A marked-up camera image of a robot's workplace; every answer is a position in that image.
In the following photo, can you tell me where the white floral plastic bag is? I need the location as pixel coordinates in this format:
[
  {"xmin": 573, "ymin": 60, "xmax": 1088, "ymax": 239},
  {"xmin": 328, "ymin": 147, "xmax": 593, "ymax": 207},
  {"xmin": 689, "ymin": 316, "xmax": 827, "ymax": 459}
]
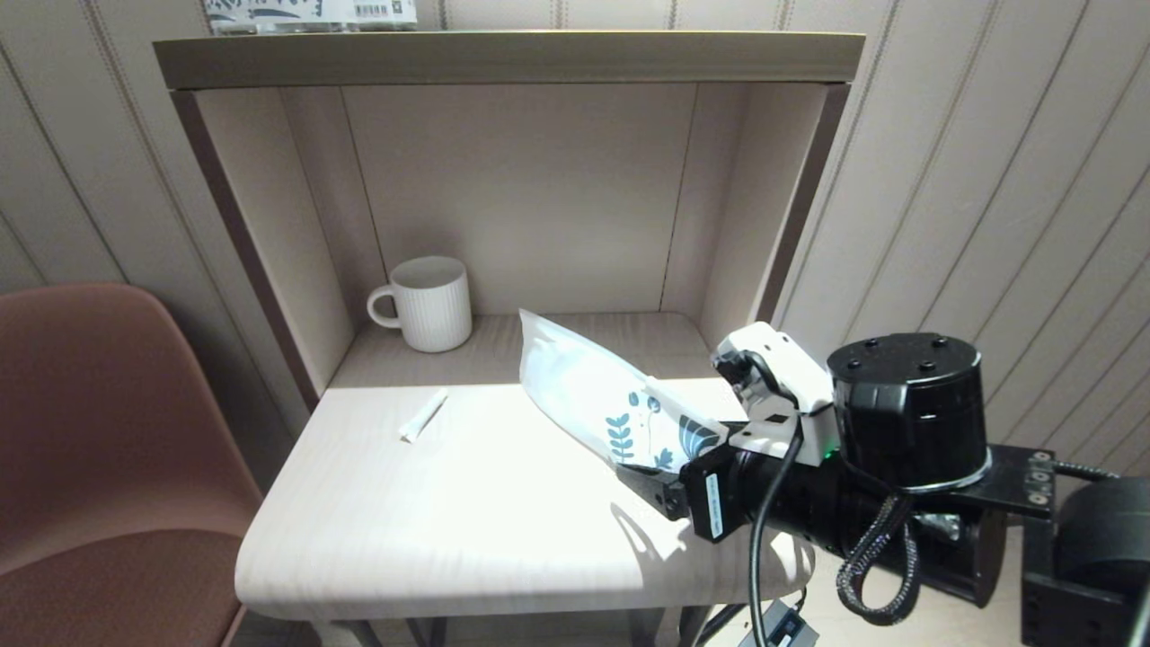
[{"xmin": 518, "ymin": 309, "xmax": 730, "ymax": 474}]

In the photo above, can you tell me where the white ribbed ceramic mug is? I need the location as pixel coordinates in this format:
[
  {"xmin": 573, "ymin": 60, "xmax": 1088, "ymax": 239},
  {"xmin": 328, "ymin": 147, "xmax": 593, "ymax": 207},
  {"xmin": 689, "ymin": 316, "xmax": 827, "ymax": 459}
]
[{"xmin": 366, "ymin": 255, "xmax": 473, "ymax": 354}]

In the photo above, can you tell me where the light wooden desk with shelf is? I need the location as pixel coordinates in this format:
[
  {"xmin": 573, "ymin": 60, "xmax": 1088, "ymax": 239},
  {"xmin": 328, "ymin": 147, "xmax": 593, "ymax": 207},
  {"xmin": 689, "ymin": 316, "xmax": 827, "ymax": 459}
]
[{"xmin": 151, "ymin": 31, "xmax": 868, "ymax": 647}]

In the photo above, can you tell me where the reddish brown chair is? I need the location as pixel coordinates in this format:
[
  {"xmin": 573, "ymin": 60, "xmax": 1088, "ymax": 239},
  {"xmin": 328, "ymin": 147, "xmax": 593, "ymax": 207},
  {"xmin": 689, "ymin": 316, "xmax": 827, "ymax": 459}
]
[{"xmin": 0, "ymin": 283, "xmax": 266, "ymax": 647}]

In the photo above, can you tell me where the patterned package with barcode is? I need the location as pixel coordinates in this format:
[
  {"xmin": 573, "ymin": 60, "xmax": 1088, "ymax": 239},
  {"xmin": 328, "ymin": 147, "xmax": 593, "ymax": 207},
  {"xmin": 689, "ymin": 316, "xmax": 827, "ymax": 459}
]
[{"xmin": 201, "ymin": 0, "xmax": 420, "ymax": 35}]

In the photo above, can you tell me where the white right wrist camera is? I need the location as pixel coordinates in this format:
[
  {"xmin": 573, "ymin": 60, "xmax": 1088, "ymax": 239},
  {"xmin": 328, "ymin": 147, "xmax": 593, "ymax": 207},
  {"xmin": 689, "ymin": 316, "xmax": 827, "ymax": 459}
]
[{"xmin": 712, "ymin": 322, "xmax": 842, "ymax": 469}]

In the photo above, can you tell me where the braided black right arm cable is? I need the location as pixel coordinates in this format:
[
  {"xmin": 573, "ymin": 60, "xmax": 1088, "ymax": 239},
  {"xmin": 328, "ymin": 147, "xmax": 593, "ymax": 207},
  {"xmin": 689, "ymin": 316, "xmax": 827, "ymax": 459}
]
[{"xmin": 836, "ymin": 492, "xmax": 923, "ymax": 628}]

